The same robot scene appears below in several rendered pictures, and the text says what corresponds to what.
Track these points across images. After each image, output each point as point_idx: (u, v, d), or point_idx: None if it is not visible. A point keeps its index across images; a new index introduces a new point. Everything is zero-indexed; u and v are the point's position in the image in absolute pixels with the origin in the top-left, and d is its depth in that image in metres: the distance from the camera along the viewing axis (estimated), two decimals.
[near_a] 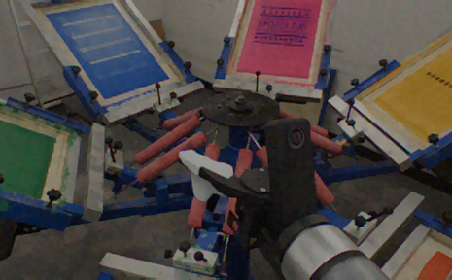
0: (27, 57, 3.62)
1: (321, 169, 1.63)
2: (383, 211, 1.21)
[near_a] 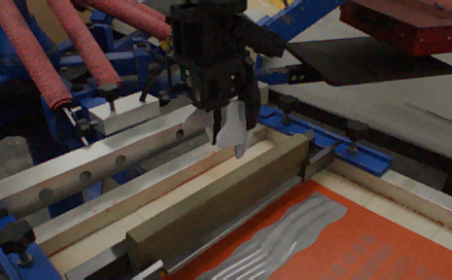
0: None
1: (146, 64, 1.12)
2: (148, 74, 0.70)
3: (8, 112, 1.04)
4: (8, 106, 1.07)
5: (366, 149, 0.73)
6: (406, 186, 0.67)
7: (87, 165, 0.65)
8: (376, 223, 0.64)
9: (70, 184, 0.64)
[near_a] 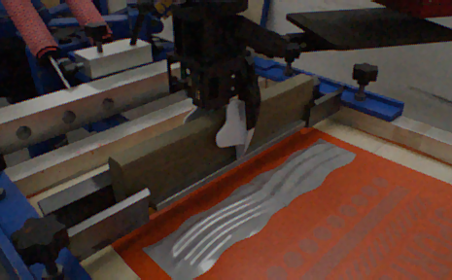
0: None
1: None
2: (138, 10, 0.64)
3: None
4: None
5: (375, 95, 0.68)
6: (420, 129, 0.61)
7: (71, 105, 0.59)
8: (388, 167, 0.58)
9: (52, 124, 0.58)
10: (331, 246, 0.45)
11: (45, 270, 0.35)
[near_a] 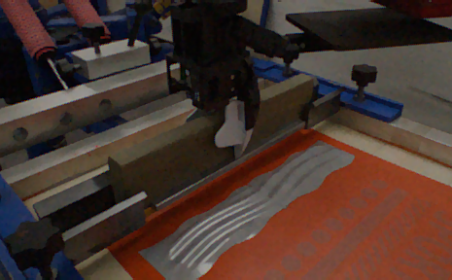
0: None
1: (139, 26, 1.06)
2: (136, 11, 0.64)
3: None
4: None
5: (374, 96, 0.67)
6: (419, 131, 0.61)
7: (68, 106, 0.58)
8: (387, 169, 0.58)
9: (49, 126, 0.57)
10: (330, 249, 0.45)
11: (39, 274, 0.35)
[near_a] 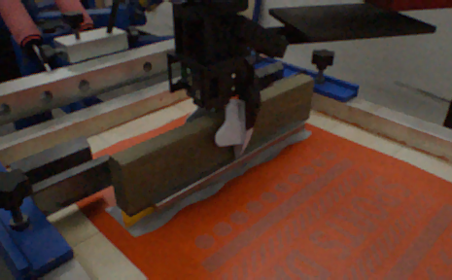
0: None
1: (123, 18, 1.12)
2: None
3: None
4: None
5: (333, 79, 0.73)
6: (370, 109, 0.66)
7: (49, 86, 0.64)
8: (339, 143, 0.64)
9: (30, 103, 0.63)
10: (275, 207, 0.50)
11: (12, 219, 0.40)
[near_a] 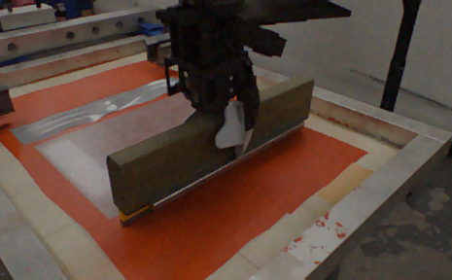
0: None
1: (71, 2, 1.29)
2: None
3: None
4: None
5: None
6: None
7: None
8: None
9: None
10: None
11: None
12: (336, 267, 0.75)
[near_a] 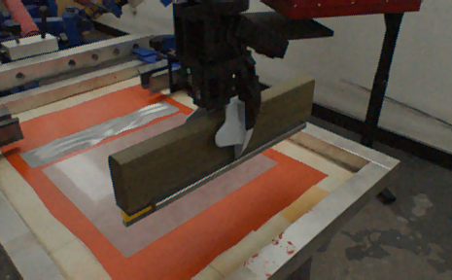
0: None
1: (72, 25, 1.39)
2: (41, 15, 0.97)
3: None
4: None
5: None
6: None
7: None
8: None
9: None
10: None
11: None
12: (306, 273, 0.85)
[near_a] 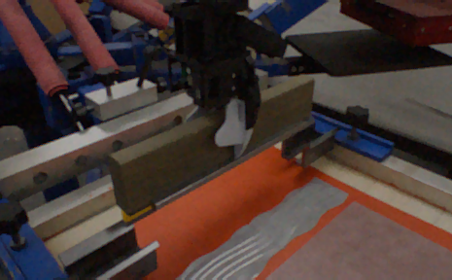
0: None
1: None
2: (145, 57, 0.69)
3: (4, 102, 1.03)
4: (5, 96, 1.06)
5: (366, 135, 0.72)
6: (407, 171, 0.66)
7: (84, 150, 0.63)
8: (377, 208, 0.63)
9: (65, 168, 0.62)
10: None
11: None
12: None
